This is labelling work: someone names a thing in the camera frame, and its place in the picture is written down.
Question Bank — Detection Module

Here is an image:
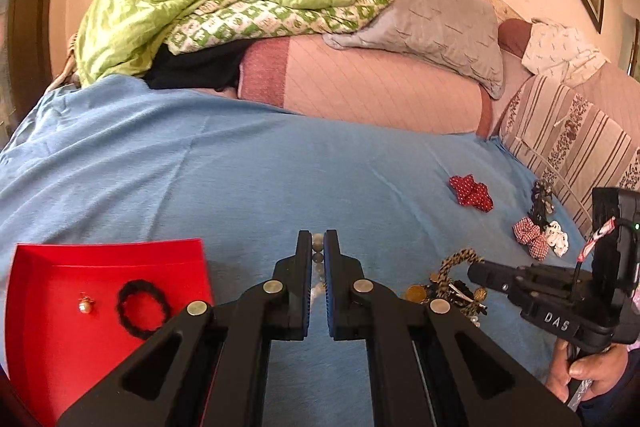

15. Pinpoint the leopard print scrunchie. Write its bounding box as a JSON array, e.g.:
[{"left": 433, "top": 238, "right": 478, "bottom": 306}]
[{"left": 438, "top": 248, "right": 484, "bottom": 288}]

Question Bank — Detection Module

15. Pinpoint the white scrunchie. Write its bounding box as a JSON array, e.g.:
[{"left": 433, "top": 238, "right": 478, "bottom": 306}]
[{"left": 544, "top": 220, "right": 570, "bottom": 257}]

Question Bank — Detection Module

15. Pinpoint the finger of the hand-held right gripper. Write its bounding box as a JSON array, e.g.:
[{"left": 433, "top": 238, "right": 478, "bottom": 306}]
[{"left": 467, "top": 261, "right": 535, "bottom": 299}]

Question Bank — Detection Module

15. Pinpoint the pink bolster pillow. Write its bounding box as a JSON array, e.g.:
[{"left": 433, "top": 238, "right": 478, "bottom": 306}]
[{"left": 237, "top": 36, "right": 496, "bottom": 140}]

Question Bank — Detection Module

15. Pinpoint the black braided hair tie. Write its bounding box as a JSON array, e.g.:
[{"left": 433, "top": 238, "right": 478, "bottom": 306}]
[{"left": 117, "top": 279, "right": 174, "bottom": 341}]

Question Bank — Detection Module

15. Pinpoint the black cloth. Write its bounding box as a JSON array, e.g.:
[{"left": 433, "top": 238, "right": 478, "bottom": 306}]
[{"left": 144, "top": 39, "right": 252, "bottom": 94}]

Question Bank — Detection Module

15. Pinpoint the red checked scrunchie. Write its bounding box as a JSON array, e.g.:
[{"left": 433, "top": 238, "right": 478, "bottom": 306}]
[{"left": 512, "top": 216, "right": 549, "bottom": 262}]

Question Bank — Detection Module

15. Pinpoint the red tray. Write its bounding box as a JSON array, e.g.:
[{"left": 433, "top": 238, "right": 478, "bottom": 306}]
[{"left": 4, "top": 238, "right": 216, "bottom": 427}]

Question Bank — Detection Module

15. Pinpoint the blue blanket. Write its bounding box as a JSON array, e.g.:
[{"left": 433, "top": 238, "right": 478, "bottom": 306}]
[{"left": 0, "top": 74, "right": 603, "bottom": 427}]

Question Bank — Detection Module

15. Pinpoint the dark patterned scrunchie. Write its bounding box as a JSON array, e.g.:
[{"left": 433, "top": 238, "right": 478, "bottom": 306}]
[{"left": 529, "top": 179, "right": 557, "bottom": 228}]

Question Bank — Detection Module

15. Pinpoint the striped floral sofa cushion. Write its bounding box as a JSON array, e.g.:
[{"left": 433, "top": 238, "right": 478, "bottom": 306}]
[{"left": 492, "top": 74, "right": 640, "bottom": 244}]

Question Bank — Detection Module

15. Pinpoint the wooden door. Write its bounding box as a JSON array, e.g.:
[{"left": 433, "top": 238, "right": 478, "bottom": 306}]
[{"left": 0, "top": 0, "right": 67, "bottom": 142}]

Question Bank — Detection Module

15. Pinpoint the red polka dot scrunchie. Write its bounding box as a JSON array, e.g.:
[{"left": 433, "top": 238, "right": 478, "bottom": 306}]
[{"left": 448, "top": 174, "right": 495, "bottom": 212}]

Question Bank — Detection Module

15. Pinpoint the person's right hand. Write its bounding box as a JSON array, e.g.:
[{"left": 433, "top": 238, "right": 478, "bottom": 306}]
[{"left": 545, "top": 341, "right": 632, "bottom": 409}]

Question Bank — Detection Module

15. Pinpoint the grey pillow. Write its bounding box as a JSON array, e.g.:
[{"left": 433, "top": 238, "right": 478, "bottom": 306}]
[{"left": 322, "top": 0, "right": 505, "bottom": 100}]

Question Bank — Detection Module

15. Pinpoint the mauve cushion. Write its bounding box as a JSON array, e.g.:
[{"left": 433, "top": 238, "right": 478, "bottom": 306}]
[{"left": 497, "top": 19, "right": 534, "bottom": 58}]

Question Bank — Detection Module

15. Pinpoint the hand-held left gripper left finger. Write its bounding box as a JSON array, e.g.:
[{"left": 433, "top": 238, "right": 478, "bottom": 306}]
[{"left": 56, "top": 230, "right": 313, "bottom": 427}]

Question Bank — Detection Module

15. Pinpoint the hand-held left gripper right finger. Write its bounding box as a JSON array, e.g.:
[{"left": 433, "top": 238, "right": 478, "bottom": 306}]
[{"left": 324, "top": 229, "right": 584, "bottom": 427}]

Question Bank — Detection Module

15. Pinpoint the black scrunchie with gold charm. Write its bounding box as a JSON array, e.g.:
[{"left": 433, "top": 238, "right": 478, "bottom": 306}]
[{"left": 429, "top": 279, "right": 490, "bottom": 314}]

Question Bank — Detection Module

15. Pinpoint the pearl bracelet with green bead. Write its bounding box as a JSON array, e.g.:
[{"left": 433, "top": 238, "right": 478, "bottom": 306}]
[{"left": 309, "top": 232, "right": 327, "bottom": 308}]

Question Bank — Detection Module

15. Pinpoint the white striped paper tag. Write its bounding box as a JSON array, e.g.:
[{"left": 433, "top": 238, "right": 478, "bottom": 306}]
[{"left": 576, "top": 216, "right": 617, "bottom": 264}]

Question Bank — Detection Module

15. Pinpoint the white printed cloth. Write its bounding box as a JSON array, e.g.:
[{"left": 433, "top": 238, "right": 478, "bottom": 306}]
[{"left": 522, "top": 19, "right": 609, "bottom": 88}]

